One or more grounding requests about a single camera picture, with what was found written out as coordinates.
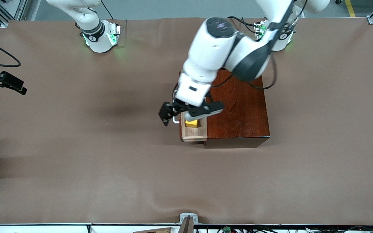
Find black right base cable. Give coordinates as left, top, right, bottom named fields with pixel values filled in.
left=101, top=0, right=114, bottom=20

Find tan wooden board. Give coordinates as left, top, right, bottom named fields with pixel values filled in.
left=132, top=227, right=174, bottom=233

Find grey metal table bracket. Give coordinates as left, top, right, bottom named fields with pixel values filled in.
left=179, top=213, right=199, bottom=224

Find brown table cover sheet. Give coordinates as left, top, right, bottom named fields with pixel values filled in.
left=0, top=17, right=373, bottom=226

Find wooden drawer with white handle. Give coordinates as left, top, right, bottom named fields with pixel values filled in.
left=173, top=72, right=208, bottom=143

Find dark brown wooden cabinet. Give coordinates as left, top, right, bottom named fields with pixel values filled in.
left=205, top=68, right=270, bottom=149

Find black left base cables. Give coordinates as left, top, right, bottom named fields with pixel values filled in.
left=227, top=16, right=259, bottom=33

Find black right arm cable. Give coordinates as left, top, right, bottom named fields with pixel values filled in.
left=0, top=34, right=21, bottom=67

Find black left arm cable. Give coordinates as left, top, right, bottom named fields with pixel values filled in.
left=211, top=0, right=308, bottom=90

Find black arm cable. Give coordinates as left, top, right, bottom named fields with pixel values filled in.
left=211, top=0, right=308, bottom=90
left=0, top=34, right=21, bottom=67

